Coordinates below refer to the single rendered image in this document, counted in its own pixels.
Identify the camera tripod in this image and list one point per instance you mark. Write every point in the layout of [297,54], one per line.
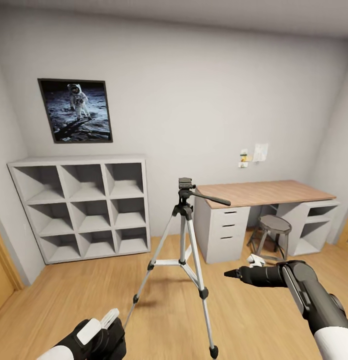
[185,210]

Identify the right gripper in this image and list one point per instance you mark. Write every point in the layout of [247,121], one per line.
[256,276]

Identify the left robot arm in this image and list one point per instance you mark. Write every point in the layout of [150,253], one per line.
[90,337]

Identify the digital camera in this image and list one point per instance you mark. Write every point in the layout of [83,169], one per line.
[119,352]

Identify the door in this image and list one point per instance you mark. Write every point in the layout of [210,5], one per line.
[10,280]

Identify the taboret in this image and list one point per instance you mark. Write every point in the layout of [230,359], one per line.
[276,224]

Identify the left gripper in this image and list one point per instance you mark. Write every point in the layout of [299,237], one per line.
[115,336]

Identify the bookcase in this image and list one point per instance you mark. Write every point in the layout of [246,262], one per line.
[47,229]

